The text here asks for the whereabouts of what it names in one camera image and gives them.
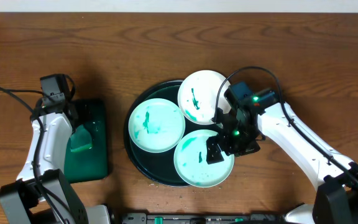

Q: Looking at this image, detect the mint plate front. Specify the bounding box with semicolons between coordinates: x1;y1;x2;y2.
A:
173;129;234;188

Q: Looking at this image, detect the mint plate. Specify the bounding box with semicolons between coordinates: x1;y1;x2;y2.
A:
173;129;234;188
128;98;186;153

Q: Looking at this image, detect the green sponge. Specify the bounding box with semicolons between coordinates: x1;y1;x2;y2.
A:
70;125;93;152

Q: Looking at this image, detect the white plate with green stain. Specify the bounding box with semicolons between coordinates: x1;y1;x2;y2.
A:
177;70;226;125

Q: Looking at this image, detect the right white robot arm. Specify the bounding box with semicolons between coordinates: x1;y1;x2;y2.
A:
206;91;358;223

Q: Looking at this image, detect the round dark green tray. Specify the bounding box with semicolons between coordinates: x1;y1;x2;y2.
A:
124;80;234;188

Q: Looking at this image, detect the dark green rectangular tray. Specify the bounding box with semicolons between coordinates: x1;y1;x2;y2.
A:
64;98;109;184

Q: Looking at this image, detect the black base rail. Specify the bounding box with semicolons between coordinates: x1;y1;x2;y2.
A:
121;213;285;224

